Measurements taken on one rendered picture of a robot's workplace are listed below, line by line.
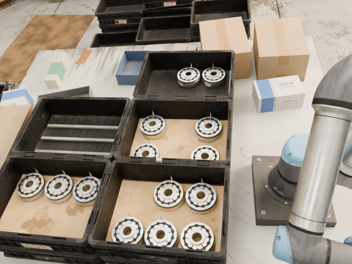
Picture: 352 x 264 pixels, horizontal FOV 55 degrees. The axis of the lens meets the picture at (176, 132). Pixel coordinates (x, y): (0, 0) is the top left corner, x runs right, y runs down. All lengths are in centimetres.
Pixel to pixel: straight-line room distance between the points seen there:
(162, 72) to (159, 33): 111
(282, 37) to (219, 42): 30
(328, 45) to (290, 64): 157
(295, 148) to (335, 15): 257
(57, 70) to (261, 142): 113
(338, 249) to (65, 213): 85
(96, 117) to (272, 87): 78
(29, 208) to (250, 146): 88
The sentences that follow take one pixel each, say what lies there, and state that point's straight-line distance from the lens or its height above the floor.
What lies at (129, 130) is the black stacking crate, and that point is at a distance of 129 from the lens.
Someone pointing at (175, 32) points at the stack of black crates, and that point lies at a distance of 266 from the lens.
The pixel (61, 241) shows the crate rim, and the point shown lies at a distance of 108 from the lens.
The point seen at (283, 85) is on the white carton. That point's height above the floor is 79.
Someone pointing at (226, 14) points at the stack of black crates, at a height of 49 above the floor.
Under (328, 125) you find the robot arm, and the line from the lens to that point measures 76.
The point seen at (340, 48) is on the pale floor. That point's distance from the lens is 318.
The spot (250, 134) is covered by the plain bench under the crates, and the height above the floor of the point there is 70.
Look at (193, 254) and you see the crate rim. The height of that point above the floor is 93.
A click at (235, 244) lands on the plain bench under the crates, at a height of 70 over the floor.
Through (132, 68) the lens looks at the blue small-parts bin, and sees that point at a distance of 186.
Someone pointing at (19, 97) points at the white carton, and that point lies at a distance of 182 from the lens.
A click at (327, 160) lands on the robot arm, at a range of 76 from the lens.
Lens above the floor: 184
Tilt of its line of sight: 50 degrees down
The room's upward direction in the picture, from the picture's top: 11 degrees counter-clockwise
